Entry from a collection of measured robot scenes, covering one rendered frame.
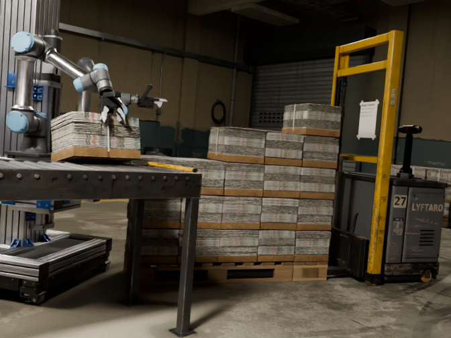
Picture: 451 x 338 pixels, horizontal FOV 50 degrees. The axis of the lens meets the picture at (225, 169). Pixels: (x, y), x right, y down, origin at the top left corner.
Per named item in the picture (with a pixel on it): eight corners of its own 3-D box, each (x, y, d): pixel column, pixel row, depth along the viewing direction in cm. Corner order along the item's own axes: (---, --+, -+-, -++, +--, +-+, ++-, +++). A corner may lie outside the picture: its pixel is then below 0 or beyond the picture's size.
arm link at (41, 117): (49, 136, 281) (51, 113, 281) (37, 135, 268) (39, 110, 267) (31, 134, 283) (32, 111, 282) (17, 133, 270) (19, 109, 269)
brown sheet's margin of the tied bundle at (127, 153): (115, 164, 280) (115, 157, 280) (141, 158, 259) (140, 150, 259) (89, 163, 269) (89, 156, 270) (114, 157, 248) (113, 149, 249)
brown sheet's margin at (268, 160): (244, 160, 370) (245, 155, 370) (278, 162, 380) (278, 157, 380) (265, 163, 335) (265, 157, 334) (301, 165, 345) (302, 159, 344)
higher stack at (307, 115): (269, 267, 385) (282, 104, 378) (302, 266, 395) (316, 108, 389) (292, 281, 349) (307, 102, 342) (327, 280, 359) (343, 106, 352)
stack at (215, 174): (122, 269, 345) (130, 153, 340) (270, 267, 385) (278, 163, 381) (131, 286, 308) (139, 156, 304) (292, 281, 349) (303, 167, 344)
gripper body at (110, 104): (113, 116, 253) (108, 96, 257) (120, 107, 247) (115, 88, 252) (99, 115, 248) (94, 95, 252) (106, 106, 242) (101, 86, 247)
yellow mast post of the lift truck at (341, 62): (317, 249, 420) (335, 46, 411) (325, 249, 423) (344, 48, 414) (323, 252, 412) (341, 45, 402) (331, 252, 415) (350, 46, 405)
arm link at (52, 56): (32, 53, 280) (99, 99, 275) (21, 50, 269) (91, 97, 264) (41, 37, 279) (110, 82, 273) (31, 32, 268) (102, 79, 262)
